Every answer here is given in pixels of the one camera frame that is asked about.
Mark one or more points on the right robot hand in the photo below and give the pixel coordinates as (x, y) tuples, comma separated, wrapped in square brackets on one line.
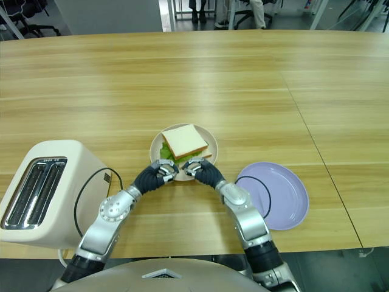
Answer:
[(209, 175)]

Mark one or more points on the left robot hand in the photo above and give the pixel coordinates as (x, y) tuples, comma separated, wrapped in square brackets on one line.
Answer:
[(147, 179)]

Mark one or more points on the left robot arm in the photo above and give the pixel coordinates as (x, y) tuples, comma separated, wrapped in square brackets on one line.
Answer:
[(100, 228)]

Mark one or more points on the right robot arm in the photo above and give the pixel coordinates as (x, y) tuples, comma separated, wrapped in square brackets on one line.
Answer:
[(252, 222)]

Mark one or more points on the bread slice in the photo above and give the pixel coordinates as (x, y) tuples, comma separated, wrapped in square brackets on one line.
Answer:
[(208, 153), (183, 138)]

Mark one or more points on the beige plate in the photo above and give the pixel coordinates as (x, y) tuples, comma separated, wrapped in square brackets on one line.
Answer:
[(212, 146)]

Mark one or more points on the green lettuce leaf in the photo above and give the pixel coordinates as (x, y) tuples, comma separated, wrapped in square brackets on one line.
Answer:
[(165, 152)]

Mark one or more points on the cream toaster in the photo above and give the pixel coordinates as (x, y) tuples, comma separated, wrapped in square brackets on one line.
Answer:
[(76, 170)]

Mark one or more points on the purple plate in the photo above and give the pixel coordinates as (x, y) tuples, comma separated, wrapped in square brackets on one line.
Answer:
[(282, 194)]

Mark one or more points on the robot body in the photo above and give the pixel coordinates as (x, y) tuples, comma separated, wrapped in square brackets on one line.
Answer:
[(136, 278)]

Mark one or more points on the person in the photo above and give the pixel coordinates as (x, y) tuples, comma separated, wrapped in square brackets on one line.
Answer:
[(197, 10), (258, 13)]

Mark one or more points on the black office chair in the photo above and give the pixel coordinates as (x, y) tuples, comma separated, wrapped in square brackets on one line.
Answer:
[(24, 10)]

